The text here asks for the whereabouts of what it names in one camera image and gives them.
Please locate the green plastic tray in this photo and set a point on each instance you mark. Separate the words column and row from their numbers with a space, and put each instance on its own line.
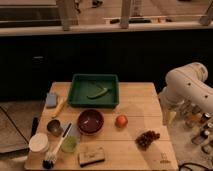
column 90, row 84

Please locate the bunch of dark grapes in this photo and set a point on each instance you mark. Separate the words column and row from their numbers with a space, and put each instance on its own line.
column 145, row 139

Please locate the small metal cup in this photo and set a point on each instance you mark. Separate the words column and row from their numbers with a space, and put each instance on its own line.
column 54, row 127

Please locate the white handled dish brush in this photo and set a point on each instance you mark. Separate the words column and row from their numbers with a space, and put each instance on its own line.
column 51, row 156

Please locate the black handled knife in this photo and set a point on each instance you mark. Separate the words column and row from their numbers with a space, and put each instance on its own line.
column 73, row 131

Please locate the green plastic cup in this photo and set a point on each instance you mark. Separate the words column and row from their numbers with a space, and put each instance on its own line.
column 69, row 144

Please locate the brown rectangular block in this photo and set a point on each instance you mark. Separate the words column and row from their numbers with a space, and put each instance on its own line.
column 91, row 156

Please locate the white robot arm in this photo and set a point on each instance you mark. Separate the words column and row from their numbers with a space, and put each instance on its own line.
column 186, row 83

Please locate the yellow banana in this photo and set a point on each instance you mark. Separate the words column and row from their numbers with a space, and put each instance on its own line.
column 59, row 107

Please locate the spice jar with black lid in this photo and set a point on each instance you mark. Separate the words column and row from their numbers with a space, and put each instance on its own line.
column 201, row 137

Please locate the red orange apple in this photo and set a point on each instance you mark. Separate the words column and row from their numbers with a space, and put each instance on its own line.
column 121, row 121

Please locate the blue sponge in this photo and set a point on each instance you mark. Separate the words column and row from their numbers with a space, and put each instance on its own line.
column 51, row 100

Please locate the dark red bowl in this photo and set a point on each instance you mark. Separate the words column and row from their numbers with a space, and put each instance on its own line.
column 90, row 121

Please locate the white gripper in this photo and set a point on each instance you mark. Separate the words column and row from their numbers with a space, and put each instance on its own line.
column 168, row 111

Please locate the black marker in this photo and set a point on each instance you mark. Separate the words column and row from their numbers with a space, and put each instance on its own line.
column 34, row 126

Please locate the green pea pod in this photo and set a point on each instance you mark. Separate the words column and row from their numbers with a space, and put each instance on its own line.
column 99, row 94

